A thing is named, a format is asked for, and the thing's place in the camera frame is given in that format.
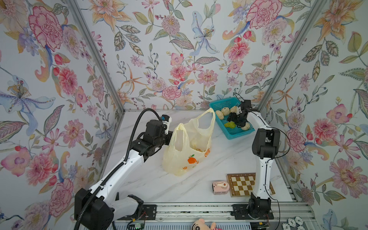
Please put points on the yellow pear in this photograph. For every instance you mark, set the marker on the yellow pear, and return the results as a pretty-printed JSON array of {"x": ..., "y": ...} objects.
[
  {"x": 234, "y": 109},
  {"x": 246, "y": 127},
  {"x": 219, "y": 114},
  {"x": 226, "y": 111}
]

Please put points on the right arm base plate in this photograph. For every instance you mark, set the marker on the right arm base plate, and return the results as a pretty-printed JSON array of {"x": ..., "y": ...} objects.
[{"x": 242, "y": 212}]

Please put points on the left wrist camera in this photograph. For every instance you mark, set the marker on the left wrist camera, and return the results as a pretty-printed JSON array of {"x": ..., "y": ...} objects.
[{"x": 166, "y": 120}]

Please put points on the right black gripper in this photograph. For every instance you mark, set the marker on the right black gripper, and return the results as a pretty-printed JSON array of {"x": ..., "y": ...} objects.
[{"x": 235, "y": 117}]

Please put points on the white gear parts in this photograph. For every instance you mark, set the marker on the white gear parts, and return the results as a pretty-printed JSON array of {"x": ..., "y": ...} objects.
[{"x": 296, "y": 223}]

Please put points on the wooden checkerboard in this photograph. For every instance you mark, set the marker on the wooden checkerboard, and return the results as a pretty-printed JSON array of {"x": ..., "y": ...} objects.
[{"x": 241, "y": 184}]

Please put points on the green circuit board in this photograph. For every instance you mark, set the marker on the green circuit board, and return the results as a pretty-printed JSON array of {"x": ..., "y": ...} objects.
[{"x": 136, "y": 226}]

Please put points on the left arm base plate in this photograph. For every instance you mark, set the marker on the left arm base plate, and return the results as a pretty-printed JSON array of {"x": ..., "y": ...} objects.
[{"x": 148, "y": 213}]

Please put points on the green pear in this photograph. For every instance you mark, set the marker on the green pear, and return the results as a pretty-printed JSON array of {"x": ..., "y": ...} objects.
[{"x": 231, "y": 125}]

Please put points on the pink toy camera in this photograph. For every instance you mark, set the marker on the pink toy camera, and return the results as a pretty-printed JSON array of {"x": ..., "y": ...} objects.
[{"x": 220, "y": 187}]

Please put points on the aluminium mounting rail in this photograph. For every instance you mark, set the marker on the aluminium mounting rail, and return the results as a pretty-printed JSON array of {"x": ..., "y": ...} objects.
[{"x": 221, "y": 212}]

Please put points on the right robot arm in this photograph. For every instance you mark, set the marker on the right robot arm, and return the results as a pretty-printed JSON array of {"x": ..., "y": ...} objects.
[{"x": 265, "y": 147}]

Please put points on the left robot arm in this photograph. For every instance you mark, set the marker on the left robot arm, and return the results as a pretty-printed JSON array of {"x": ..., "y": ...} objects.
[{"x": 99, "y": 206}]

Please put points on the yellow translucent plastic bag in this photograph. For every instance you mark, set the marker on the yellow translucent plastic bag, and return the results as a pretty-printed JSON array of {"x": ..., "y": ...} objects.
[{"x": 190, "y": 144}]

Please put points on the pink plush toy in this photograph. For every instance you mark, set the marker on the pink plush toy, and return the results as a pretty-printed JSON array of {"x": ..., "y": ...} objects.
[{"x": 200, "y": 224}]

